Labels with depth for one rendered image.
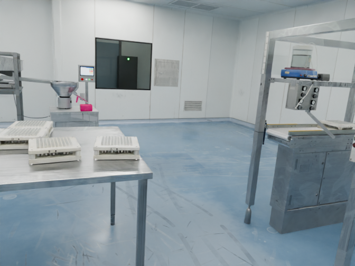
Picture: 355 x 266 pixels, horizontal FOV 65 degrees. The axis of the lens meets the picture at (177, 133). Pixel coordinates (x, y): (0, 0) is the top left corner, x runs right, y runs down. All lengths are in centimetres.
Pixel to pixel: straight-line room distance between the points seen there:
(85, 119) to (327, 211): 312
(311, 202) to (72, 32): 573
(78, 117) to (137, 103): 331
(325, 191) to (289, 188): 46
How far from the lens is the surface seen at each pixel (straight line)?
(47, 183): 133
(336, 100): 619
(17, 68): 468
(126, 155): 154
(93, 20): 693
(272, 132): 251
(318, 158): 276
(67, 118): 403
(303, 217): 293
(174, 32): 749
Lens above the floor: 139
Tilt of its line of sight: 13 degrees down
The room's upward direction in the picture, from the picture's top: 4 degrees clockwise
